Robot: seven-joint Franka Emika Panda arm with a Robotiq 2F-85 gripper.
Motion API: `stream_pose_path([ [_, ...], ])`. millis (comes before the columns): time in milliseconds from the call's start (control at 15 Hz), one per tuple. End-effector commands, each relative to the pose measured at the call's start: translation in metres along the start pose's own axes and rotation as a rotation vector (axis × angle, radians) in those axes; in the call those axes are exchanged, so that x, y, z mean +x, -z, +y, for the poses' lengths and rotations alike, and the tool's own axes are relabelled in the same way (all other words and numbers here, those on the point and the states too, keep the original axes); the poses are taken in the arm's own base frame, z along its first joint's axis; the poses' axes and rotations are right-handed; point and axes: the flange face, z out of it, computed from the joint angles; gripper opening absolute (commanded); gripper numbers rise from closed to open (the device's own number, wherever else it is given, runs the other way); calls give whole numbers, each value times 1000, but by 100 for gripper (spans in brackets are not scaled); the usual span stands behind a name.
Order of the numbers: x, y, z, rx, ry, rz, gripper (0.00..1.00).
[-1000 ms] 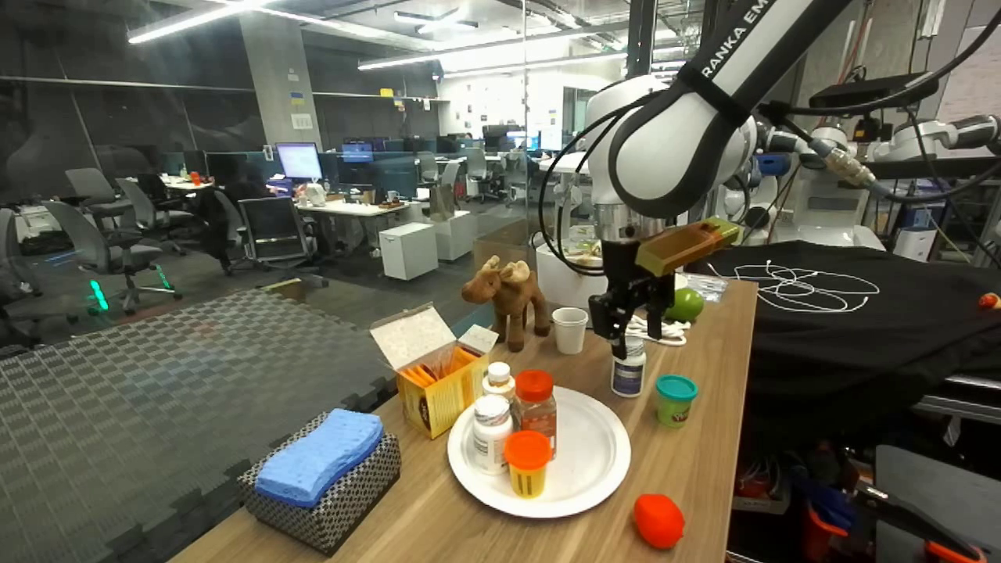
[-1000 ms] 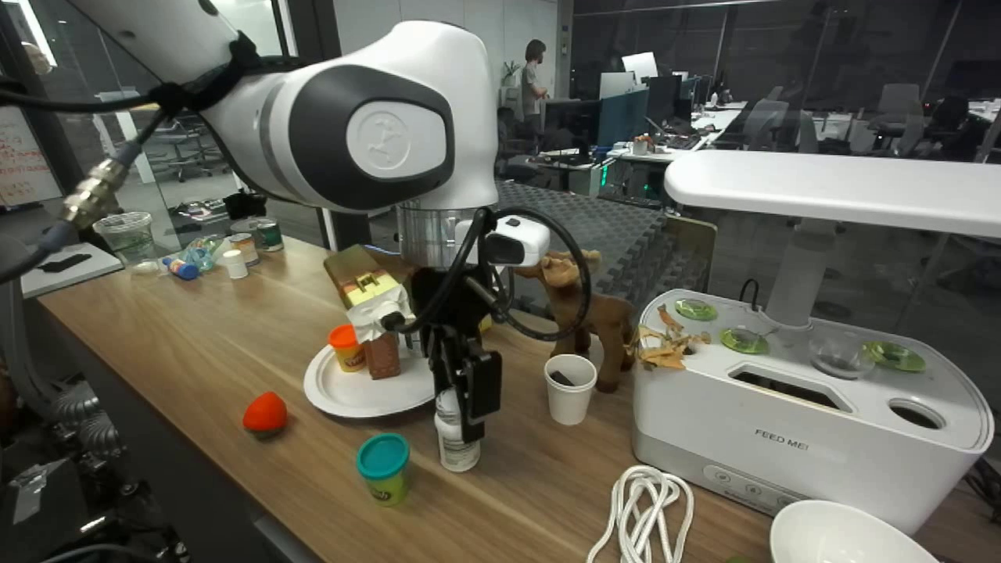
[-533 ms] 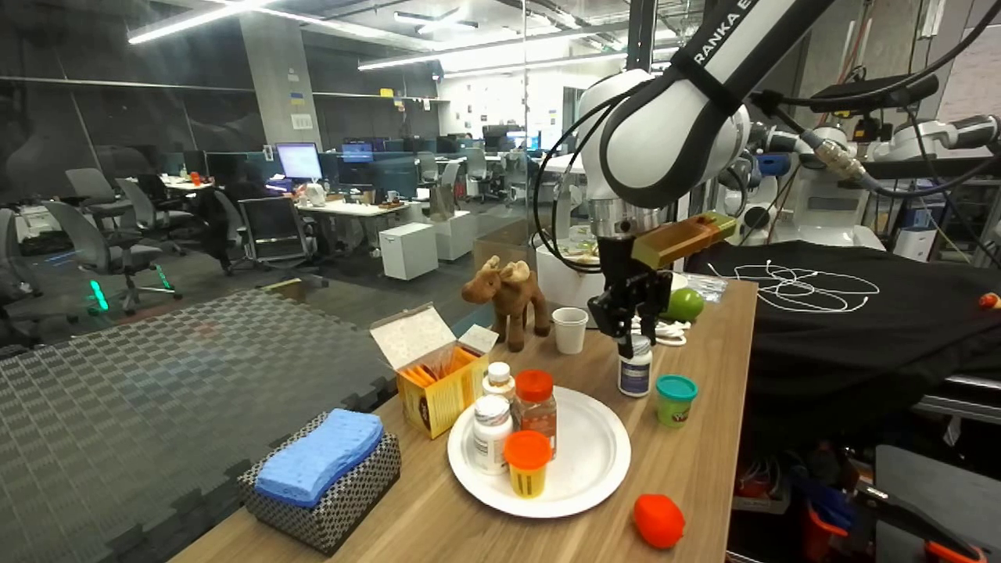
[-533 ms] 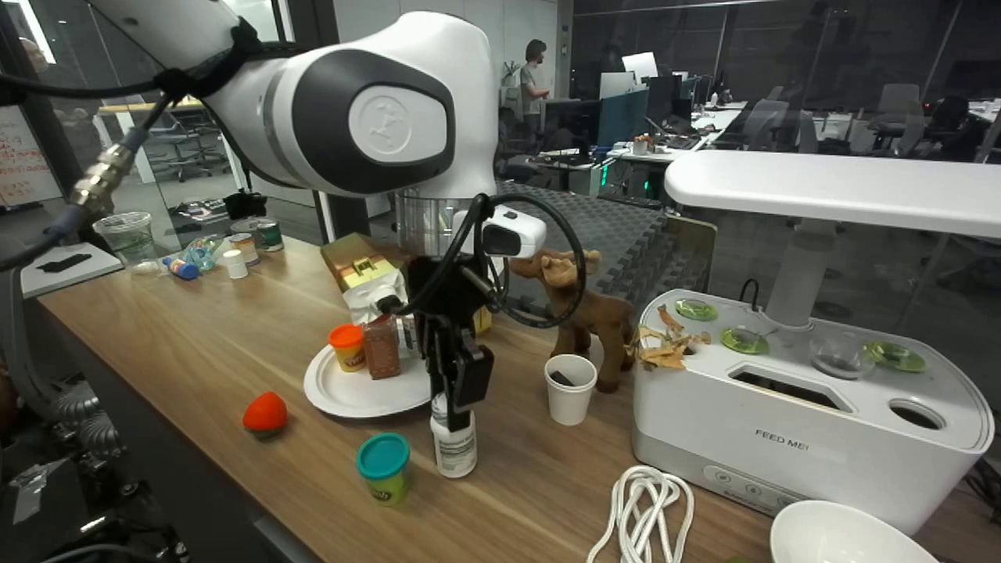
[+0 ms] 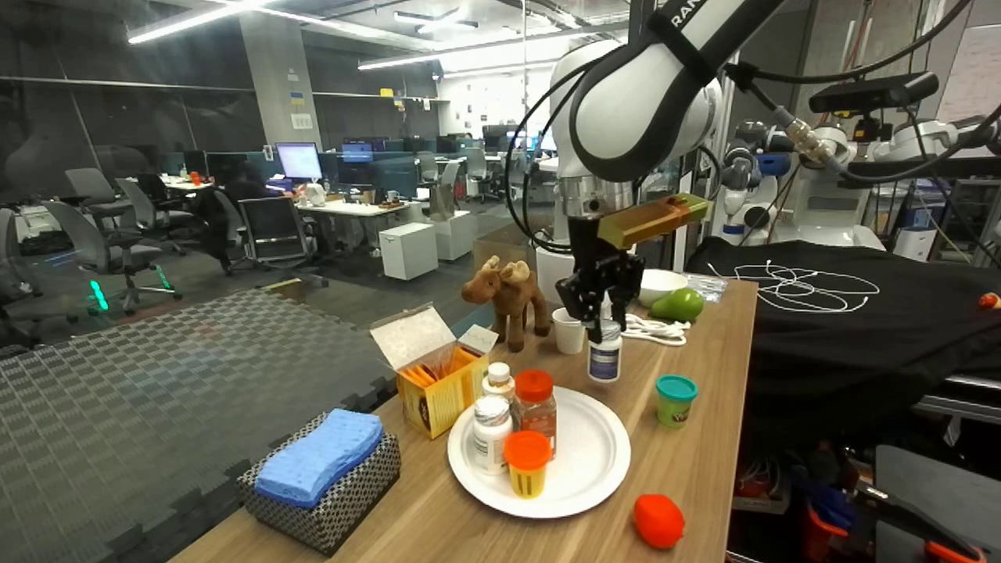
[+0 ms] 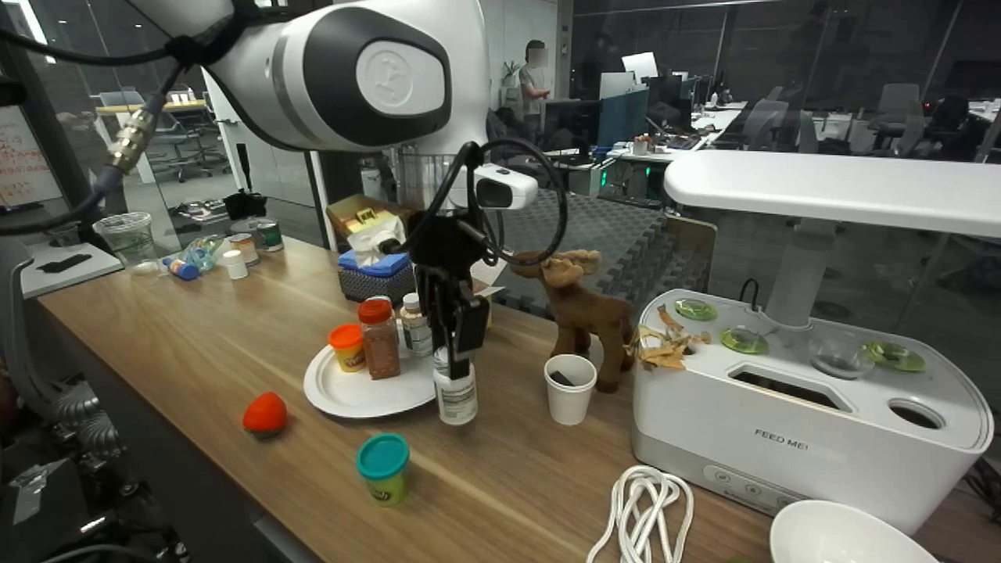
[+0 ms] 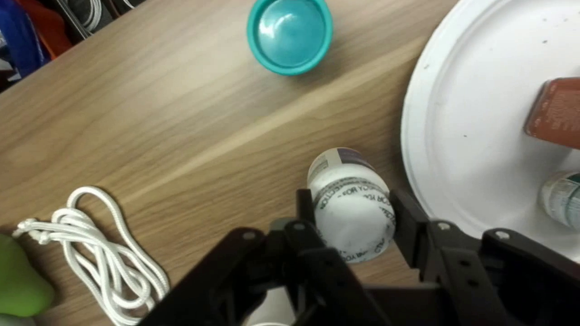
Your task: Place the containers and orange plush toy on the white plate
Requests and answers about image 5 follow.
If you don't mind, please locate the grey woven basket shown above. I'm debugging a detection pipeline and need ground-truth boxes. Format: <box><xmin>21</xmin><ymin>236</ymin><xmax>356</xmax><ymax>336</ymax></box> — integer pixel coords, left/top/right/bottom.
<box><xmin>233</xmin><ymin>426</ymin><xmax>404</xmax><ymax>558</ymax></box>

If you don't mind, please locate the yellow tea box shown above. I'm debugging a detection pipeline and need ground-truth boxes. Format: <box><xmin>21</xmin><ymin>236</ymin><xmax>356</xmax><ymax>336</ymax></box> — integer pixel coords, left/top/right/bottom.
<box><xmin>368</xmin><ymin>304</ymin><xmax>501</xmax><ymax>440</ymax></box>

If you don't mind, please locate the white paper plate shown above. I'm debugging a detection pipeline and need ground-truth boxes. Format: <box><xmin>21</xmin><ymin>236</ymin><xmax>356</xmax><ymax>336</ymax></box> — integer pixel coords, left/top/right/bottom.
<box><xmin>443</xmin><ymin>384</ymin><xmax>633</xmax><ymax>522</ymax></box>

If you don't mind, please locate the yellow wrist mount plate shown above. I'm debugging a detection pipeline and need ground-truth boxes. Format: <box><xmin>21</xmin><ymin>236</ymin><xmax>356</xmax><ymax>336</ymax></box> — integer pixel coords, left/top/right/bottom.
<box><xmin>594</xmin><ymin>191</ymin><xmax>713</xmax><ymax>254</ymax></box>

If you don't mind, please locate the white bottle green label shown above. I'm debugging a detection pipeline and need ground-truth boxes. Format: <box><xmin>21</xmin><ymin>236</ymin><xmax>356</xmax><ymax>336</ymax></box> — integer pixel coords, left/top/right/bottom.
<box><xmin>477</xmin><ymin>361</ymin><xmax>519</xmax><ymax>404</ymax></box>

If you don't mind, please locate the orange plush toy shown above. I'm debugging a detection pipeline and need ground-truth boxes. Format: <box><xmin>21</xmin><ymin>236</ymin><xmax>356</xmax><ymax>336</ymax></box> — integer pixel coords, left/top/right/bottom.
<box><xmin>631</xmin><ymin>492</ymin><xmax>689</xmax><ymax>555</ymax></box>

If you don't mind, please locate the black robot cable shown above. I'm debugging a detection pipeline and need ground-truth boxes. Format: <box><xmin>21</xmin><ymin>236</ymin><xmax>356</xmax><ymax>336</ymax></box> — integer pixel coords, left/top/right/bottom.
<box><xmin>501</xmin><ymin>61</ymin><xmax>628</xmax><ymax>260</ymax></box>

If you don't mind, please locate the white cabinet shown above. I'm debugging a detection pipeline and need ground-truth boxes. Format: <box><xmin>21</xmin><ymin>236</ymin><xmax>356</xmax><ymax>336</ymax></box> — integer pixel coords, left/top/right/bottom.
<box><xmin>376</xmin><ymin>220</ymin><xmax>442</xmax><ymax>284</ymax></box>
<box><xmin>427</xmin><ymin>211</ymin><xmax>480</xmax><ymax>267</ymax></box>

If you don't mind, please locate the white hydroponic planter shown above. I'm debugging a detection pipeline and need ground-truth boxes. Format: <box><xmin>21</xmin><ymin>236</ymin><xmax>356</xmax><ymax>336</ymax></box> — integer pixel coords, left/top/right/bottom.
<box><xmin>532</xmin><ymin>244</ymin><xmax>579</xmax><ymax>307</ymax></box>

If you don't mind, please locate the orange lid yellow dough tub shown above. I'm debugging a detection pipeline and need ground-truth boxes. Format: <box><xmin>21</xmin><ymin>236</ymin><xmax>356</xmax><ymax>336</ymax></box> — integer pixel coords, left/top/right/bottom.
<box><xmin>501</xmin><ymin>429</ymin><xmax>554</xmax><ymax>502</ymax></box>

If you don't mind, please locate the black cloth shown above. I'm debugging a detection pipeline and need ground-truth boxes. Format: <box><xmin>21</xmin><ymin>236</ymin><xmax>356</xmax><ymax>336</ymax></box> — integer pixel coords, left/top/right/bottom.
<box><xmin>686</xmin><ymin>241</ymin><xmax>1001</xmax><ymax>418</ymax></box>

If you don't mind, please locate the brown moose plush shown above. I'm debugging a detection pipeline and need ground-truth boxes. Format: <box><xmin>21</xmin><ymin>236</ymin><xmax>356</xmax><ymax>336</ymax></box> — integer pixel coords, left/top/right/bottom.
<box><xmin>460</xmin><ymin>254</ymin><xmax>556</xmax><ymax>355</ymax></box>

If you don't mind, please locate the blue sponge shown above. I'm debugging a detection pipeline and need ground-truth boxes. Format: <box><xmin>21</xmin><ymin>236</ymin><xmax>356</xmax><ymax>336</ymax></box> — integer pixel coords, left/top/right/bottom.
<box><xmin>252</xmin><ymin>406</ymin><xmax>386</xmax><ymax>511</ymax></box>

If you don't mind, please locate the grey foam floor mat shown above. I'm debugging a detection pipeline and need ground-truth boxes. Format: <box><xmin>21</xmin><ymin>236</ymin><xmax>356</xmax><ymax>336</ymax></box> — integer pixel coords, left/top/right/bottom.
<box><xmin>0</xmin><ymin>281</ymin><xmax>494</xmax><ymax>563</ymax></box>

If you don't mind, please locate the ceiling light strip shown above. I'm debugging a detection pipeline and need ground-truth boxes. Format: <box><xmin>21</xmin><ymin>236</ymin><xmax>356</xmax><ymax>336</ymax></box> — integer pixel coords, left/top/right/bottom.
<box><xmin>125</xmin><ymin>0</ymin><xmax>285</xmax><ymax>48</ymax></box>

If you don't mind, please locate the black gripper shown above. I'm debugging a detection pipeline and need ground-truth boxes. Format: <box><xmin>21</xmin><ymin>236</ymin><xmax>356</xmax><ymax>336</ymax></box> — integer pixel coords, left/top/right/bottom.
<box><xmin>556</xmin><ymin>213</ymin><xmax>647</xmax><ymax>343</ymax></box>

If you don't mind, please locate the black office chair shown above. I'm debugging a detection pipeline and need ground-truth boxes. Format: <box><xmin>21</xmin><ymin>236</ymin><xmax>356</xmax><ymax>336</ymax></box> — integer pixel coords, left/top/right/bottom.
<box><xmin>109</xmin><ymin>172</ymin><xmax>200</xmax><ymax>254</ymax></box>
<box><xmin>233</xmin><ymin>193</ymin><xmax>327</xmax><ymax>291</ymax></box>
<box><xmin>39</xmin><ymin>198</ymin><xmax>182</xmax><ymax>317</ymax></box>

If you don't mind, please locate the lit computer monitor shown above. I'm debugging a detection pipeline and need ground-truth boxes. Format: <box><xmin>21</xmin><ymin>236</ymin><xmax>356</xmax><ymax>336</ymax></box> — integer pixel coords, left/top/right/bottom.
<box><xmin>271</xmin><ymin>141</ymin><xmax>326</xmax><ymax>184</ymax></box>

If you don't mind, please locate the thin white cable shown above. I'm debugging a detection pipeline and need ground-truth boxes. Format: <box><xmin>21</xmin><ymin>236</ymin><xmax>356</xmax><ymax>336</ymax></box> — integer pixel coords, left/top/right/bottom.
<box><xmin>708</xmin><ymin>260</ymin><xmax>886</xmax><ymax>320</ymax></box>

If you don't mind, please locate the office desk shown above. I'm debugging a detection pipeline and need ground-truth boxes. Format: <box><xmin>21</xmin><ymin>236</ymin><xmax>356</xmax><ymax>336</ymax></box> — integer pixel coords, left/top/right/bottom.
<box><xmin>295</xmin><ymin>198</ymin><xmax>412</xmax><ymax>260</ymax></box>

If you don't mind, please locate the white paper cup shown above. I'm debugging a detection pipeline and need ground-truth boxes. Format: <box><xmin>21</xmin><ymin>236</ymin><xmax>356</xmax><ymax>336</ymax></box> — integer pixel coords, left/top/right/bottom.
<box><xmin>551</xmin><ymin>307</ymin><xmax>589</xmax><ymax>361</ymax></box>

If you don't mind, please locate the green rounded object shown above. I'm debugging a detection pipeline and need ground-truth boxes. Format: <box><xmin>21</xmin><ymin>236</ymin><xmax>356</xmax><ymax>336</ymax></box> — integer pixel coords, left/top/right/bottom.
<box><xmin>647</xmin><ymin>289</ymin><xmax>710</xmax><ymax>324</ymax></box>

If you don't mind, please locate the orange lid spice jar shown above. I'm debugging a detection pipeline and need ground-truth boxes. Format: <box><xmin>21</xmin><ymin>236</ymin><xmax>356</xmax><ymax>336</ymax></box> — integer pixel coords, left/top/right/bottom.
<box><xmin>511</xmin><ymin>365</ymin><xmax>560</xmax><ymax>457</ymax></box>

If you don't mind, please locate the teal lid green dough tub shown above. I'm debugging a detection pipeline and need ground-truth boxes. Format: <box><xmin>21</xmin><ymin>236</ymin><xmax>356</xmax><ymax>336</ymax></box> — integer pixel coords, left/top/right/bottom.
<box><xmin>653</xmin><ymin>373</ymin><xmax>700</xmax><ymax>429</ymax></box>

